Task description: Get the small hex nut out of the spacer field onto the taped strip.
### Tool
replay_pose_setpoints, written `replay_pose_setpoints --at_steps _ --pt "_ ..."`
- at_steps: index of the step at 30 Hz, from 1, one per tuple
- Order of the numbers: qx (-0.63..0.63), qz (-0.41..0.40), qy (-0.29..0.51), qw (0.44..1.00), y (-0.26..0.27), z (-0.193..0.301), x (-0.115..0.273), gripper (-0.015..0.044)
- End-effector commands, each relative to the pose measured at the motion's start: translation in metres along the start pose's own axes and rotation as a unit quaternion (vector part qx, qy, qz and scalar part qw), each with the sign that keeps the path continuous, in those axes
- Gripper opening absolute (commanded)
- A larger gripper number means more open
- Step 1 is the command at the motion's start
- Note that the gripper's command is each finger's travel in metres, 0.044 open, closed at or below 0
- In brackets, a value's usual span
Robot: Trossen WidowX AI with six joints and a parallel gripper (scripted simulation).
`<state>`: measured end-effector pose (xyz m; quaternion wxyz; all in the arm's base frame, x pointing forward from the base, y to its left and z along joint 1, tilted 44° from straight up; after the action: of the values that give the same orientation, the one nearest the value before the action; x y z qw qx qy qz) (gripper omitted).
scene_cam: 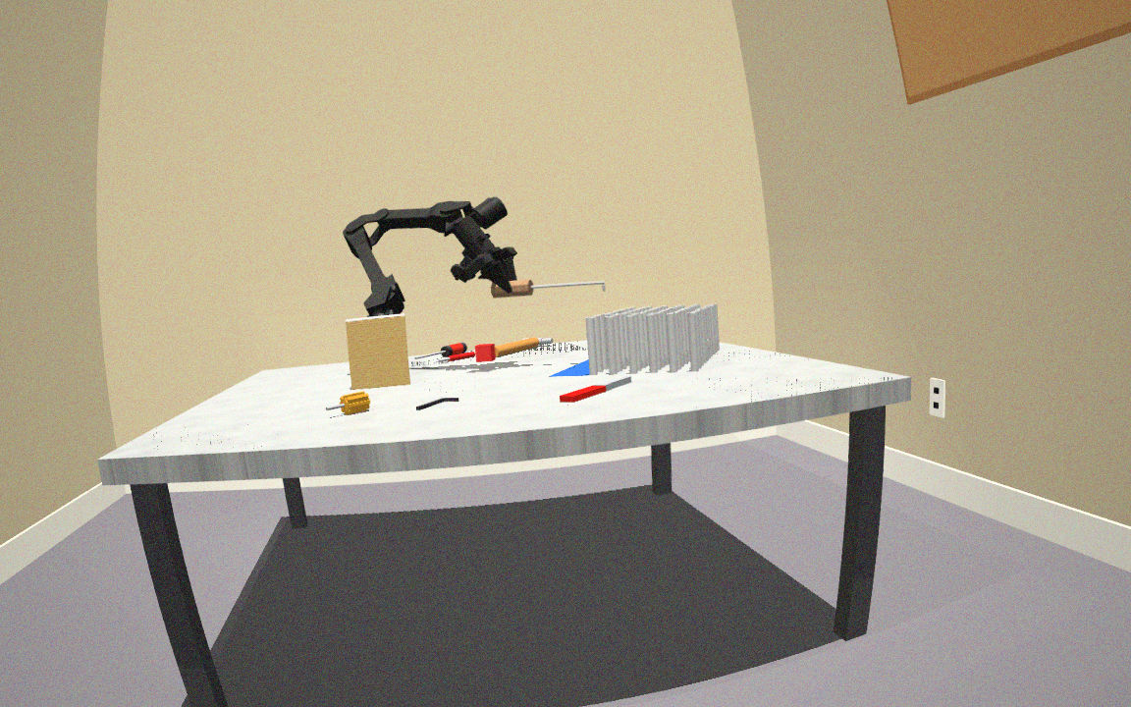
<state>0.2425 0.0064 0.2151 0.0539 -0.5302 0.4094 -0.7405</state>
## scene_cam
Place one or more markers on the red screwdriver with grey grips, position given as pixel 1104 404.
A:
pixel 459 348

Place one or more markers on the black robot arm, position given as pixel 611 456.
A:
pixel 443 217

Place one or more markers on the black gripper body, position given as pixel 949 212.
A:
pixel 484 253

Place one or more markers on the blue flat strip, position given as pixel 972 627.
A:
pixel 580 369

